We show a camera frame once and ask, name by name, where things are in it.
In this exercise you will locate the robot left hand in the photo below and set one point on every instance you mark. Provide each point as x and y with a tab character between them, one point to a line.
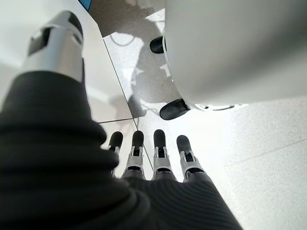
60	155

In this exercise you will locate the black robot left foot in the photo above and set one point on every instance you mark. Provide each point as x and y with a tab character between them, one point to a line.
173	110

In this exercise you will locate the black robot foot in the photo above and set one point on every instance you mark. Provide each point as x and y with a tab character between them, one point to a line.
157	45
173	110

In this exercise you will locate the black robot right foot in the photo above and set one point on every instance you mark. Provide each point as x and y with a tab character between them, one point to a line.
157	45

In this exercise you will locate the small blue object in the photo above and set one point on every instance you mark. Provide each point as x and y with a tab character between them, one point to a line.
85	4

